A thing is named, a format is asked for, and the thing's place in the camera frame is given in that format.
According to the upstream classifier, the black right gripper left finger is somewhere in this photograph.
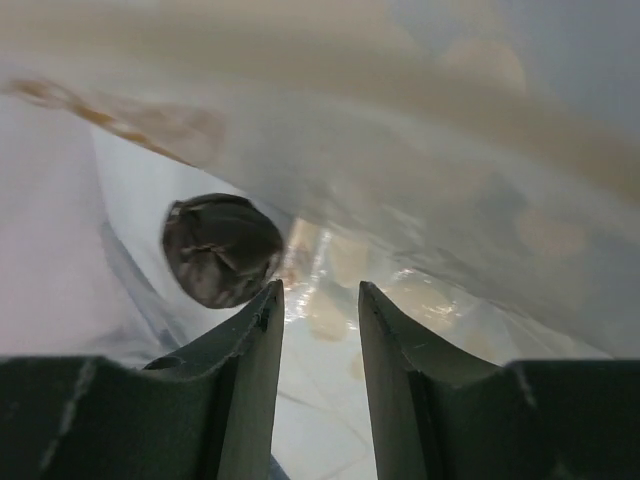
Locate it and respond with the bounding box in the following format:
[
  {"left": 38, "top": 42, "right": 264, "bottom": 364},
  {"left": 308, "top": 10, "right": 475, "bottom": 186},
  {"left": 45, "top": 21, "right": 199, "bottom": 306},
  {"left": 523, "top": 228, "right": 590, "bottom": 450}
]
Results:
[{"left": 1, "top": 281, "right": 284, "bottom": 479}]

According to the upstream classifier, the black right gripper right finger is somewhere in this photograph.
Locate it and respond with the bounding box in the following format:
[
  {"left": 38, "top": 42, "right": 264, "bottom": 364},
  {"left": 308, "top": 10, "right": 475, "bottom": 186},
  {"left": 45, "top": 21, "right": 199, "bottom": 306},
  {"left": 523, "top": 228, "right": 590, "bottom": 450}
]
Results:
[{"left": 358, "top": 282, "right": 639, "bottom": 479}]

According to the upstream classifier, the dark round fake fruit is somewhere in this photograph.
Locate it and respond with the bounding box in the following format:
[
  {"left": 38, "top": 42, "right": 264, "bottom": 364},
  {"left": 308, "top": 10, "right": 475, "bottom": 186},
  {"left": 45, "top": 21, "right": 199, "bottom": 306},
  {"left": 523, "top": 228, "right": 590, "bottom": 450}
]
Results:
[{"left": 161, "top": 193, "right": 284, "bottom": 310}]

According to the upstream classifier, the clear zip top bag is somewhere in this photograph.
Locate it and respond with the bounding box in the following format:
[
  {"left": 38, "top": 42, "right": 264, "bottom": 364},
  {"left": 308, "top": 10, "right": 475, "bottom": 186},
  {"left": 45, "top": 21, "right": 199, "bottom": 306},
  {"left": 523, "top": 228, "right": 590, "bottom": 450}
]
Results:
[{"left": 1, "top": 1, "right": 639, "bottom": 479}]

